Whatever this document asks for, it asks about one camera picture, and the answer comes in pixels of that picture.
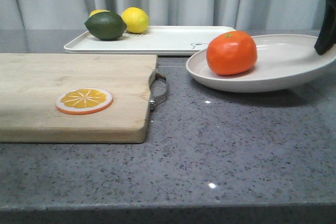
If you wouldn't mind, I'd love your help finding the beige round plate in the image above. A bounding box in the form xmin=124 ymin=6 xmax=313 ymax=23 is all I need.
xmin=186 ymin=34 xmax=335 ymax=93

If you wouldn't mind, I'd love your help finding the orange toy mandarin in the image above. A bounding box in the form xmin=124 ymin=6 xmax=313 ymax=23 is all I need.
xmin=206 ymin=30 xmax=257 ymax=76

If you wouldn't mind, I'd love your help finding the white rectangular bear tray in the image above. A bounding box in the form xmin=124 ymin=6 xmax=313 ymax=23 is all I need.
xmin=64 ymin=26 xmax=234 ymax=56

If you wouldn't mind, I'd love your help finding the green lime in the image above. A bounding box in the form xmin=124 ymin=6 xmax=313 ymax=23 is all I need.
xmin=85 ymin=12 xmax=127 ymax=40

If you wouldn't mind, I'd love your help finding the partly hidden yellow lemon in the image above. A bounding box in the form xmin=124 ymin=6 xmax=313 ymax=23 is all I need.
xmin=89 ymin=9 xmax=109 ymax=17

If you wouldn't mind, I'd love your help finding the orange slice toy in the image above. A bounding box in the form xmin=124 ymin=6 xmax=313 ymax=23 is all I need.
xmin=55 ymin=88 xmax=113 ymax=115

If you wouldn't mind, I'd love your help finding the wooden cutting board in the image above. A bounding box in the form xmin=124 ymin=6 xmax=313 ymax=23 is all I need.
xmin=1 ymin=53 xmax=157 ymax=143

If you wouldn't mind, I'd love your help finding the metal cutting board handle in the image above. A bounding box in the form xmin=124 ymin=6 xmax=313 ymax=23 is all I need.
xmin=149 ymin=72 xmax=169 ymax=112

